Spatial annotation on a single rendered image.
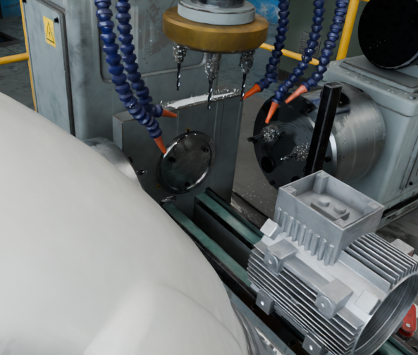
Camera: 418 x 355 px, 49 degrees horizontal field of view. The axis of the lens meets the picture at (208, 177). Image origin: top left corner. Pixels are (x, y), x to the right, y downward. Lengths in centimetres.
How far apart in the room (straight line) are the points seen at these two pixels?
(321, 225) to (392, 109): 52
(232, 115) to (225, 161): 12
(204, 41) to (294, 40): 369
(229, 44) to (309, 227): 31
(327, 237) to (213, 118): 42
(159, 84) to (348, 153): 43
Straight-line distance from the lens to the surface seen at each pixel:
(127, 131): 86
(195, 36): 74
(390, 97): 112
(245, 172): 138
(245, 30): 75
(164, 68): 102
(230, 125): 102
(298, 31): 438
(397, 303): 80
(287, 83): 93
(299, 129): 99
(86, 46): 91
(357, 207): 73
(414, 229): 132
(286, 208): 69
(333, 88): 81
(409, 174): 123
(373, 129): 105
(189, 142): 95
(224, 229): 99
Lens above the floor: 151
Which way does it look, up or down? 32 degrees down
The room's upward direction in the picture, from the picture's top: 5 degrees clockwise
